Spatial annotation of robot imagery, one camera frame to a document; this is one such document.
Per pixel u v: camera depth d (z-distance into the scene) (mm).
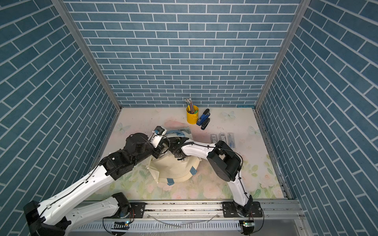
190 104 1044
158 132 596
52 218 386
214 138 1017
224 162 517
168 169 843
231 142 1010
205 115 1118
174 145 697
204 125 1056
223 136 1017
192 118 1070
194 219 728
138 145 512
